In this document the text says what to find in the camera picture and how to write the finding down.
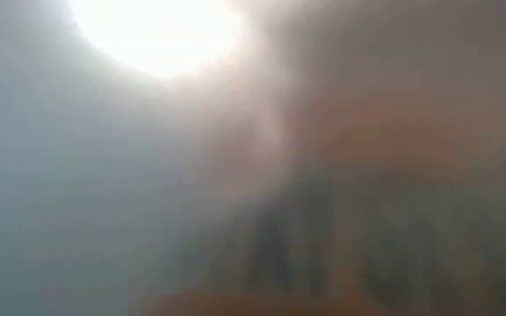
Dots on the clear plastic bin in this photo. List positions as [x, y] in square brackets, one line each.
[103, 197]

